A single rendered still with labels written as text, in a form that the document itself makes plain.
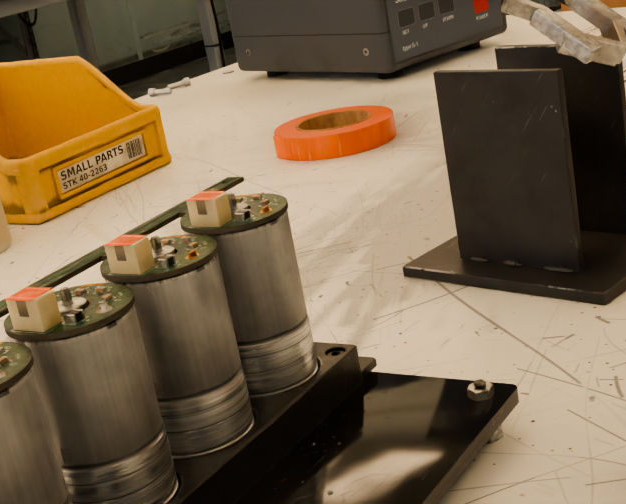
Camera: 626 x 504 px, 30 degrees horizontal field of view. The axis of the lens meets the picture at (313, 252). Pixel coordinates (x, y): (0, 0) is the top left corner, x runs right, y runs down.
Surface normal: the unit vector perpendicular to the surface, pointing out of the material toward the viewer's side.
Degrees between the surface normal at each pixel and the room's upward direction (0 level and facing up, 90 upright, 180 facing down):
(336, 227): 0
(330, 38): 90
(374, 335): 0
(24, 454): 90
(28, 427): 90
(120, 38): 90
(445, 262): 0
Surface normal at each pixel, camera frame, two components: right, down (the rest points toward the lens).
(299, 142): -0.56, 0.36
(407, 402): -0.18, -0.93
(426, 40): 0.66, 0.12
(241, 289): -0.06, 0.33
